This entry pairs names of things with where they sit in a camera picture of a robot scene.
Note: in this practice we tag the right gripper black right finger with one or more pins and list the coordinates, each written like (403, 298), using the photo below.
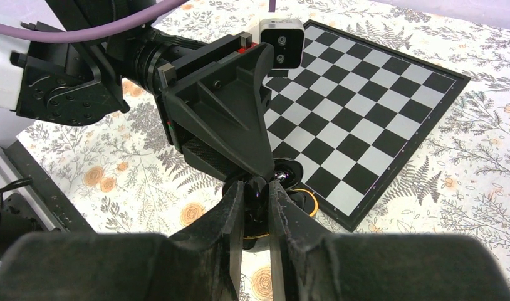
(309, 262)

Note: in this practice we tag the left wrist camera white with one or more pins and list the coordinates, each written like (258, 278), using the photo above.
(287, 36)

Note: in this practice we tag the floral patterned table mat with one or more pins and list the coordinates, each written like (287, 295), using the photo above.
(121, 175)

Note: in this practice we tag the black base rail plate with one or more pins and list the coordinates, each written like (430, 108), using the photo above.
(30, 200)

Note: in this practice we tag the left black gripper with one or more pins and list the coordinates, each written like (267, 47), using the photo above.
(212, 105)

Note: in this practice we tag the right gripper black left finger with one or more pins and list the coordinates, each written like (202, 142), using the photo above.
(200, 262)

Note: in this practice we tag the black white checkerboard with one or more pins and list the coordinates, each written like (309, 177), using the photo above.
(353, 114)

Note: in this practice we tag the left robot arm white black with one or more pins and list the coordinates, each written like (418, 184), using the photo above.
(78, 83)

